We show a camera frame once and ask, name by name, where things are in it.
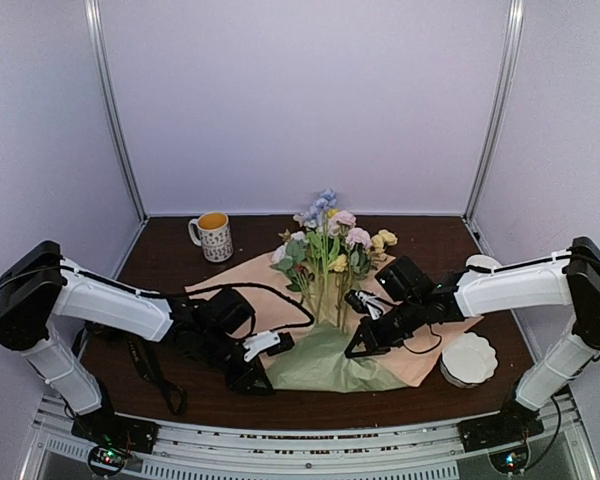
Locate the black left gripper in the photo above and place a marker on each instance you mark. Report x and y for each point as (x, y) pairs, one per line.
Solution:
(251, 374)

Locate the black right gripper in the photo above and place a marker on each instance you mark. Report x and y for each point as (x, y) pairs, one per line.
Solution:
(375, 343)

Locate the wrapping paper sheet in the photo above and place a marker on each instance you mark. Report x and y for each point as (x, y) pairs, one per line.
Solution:
(317, 361)

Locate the pale yellow flower stem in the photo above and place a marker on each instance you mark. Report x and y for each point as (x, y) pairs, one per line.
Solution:
(380, 242)

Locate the pink rose flower stem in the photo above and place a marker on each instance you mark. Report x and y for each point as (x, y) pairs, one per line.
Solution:
(358, 243)

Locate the white pink flower stem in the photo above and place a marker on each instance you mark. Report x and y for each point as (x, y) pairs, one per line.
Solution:
(304, 289)

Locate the peach flower stem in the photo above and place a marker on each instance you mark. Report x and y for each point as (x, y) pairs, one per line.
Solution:
(300, 220)

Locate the blue flower stem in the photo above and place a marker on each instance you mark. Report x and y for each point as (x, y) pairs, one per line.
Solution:
(320, 244)

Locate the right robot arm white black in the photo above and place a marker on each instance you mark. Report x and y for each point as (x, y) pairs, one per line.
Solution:
(566, 277)

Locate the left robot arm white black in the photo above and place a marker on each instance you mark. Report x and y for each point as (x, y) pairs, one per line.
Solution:
(219, 331)

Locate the scalloped white bowl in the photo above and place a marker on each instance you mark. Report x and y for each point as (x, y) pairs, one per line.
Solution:
(468, 361)

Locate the small white bowl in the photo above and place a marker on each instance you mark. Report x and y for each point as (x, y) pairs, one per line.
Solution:
(482, 263)

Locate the patterned mug yellow inside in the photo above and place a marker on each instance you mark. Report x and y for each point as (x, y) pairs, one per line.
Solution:
(211, 232)

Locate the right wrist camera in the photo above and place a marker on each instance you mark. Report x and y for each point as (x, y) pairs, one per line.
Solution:
(367, 304)

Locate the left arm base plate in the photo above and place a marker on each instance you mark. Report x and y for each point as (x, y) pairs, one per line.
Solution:
(118, 432)

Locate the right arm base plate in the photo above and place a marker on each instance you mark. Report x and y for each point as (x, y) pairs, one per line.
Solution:
(496, 430)

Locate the right aluminium frame post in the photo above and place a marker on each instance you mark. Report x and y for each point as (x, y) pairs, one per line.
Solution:
(507, 69)

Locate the aluminium frame post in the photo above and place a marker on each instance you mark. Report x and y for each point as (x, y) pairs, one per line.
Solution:
(507, 69)
(113, 118)

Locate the left aluminium frame post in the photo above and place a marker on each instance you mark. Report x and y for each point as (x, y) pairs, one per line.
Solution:
(113, 118)

